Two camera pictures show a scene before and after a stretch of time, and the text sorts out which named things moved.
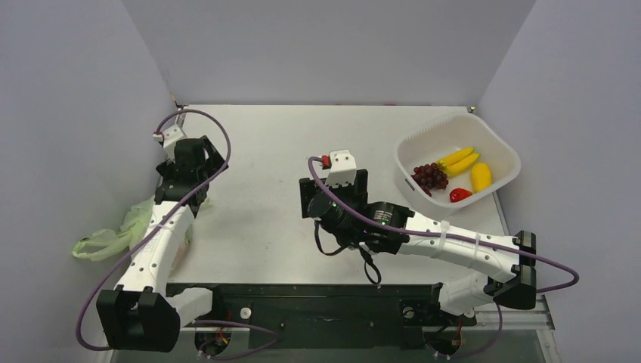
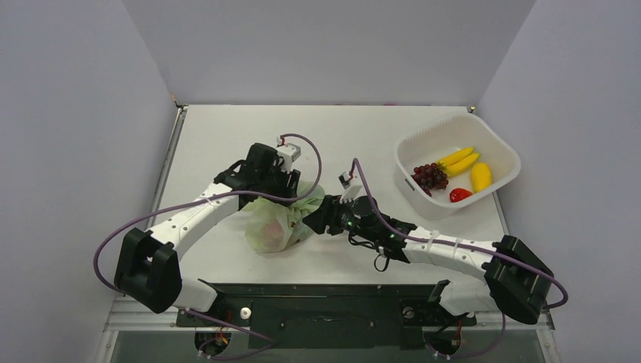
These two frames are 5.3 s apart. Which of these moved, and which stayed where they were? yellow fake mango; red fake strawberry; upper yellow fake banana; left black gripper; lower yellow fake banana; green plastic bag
Moved: green plastic bag; left black gripper
Stayed: red fake strawberry; yellow fake mango; upper yellow fake banana; lower yellow fake banana
